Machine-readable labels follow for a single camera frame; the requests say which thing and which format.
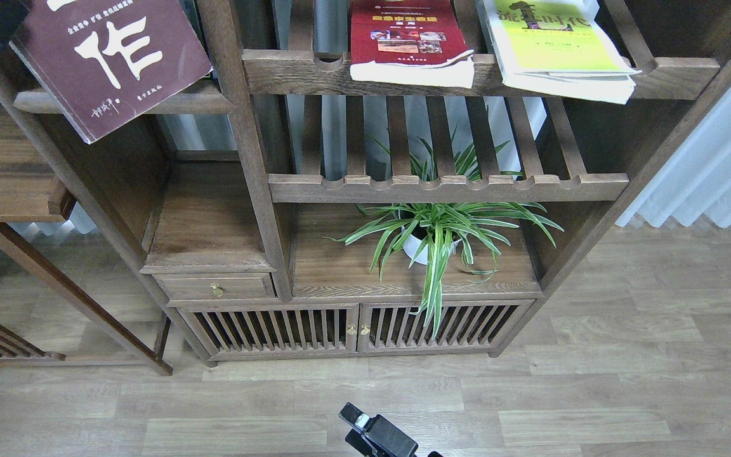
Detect yellow-green book on shelf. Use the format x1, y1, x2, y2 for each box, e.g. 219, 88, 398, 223
484, 1, 638, 104

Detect green spider plant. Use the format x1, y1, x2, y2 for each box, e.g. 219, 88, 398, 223
326, 127, 565, 340

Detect wooden side table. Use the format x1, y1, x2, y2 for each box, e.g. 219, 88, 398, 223
0, 104, 173, 376

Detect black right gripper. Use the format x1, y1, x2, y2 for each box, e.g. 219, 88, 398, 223
339, 402, 443, 457

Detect brass drawer knob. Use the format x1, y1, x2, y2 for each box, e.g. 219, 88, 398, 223
211, 283, 225, 298

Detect dark wooden bookshelf cabinet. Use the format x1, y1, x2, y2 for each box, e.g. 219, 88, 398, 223
0, 0, 731, 366

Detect brass cabinet door knobs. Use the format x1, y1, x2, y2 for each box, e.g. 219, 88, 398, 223
345, 324, 371, 336

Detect red book on shelf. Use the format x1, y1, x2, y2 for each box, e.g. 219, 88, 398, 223
349, 1, 475, 89

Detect maroon book white characters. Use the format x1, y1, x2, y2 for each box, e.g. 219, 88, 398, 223
13, 1, 212, 144

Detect white curtain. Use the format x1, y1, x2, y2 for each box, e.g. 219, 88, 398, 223
617, 87, 731, 228

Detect white plant pot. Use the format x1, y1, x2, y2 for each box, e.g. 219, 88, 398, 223
403, 231, 461, 266

